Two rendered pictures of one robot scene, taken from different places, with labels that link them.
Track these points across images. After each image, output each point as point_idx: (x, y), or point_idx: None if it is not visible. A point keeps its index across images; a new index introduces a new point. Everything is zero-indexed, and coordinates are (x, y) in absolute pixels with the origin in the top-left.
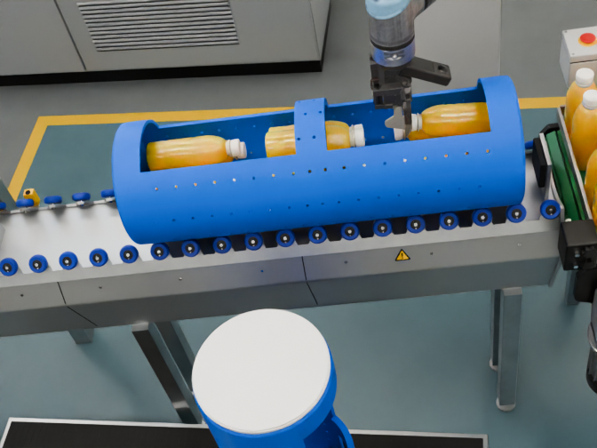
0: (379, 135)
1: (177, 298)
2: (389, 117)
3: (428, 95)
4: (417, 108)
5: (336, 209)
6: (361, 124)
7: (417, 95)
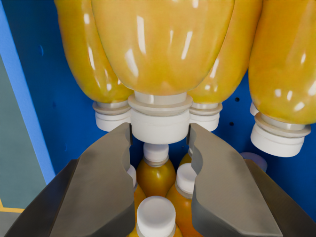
0: (100, 134)
1: None
2: (75, 133)
3: (15, 45)
4: (51, 76)
5: None
6: (150, 230)
7: (22, 90)
